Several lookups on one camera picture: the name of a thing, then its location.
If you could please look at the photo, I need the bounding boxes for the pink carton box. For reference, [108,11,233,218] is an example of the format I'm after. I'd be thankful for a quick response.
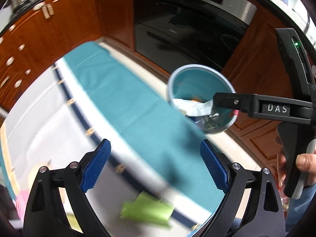
[16,190,29,221]

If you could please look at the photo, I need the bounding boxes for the white paper towel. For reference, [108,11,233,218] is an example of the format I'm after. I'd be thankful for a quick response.
[172,99,213,117]

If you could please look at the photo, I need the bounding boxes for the teal trash bin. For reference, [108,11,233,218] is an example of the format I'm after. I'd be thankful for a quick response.
[167,64,238,134]

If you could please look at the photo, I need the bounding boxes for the brown wooden kitchen cabinets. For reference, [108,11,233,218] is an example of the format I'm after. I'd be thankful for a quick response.
[0,0,316,186]

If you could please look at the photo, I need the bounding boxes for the person right hand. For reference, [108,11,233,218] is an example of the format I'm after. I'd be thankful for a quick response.
[276,152,316,188]

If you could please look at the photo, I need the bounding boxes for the light green paper piece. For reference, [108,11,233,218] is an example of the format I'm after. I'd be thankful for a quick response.
[119,192,175,227]

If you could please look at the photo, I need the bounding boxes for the black built-in oven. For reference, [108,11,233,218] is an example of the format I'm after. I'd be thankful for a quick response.
[134,0,257,73]

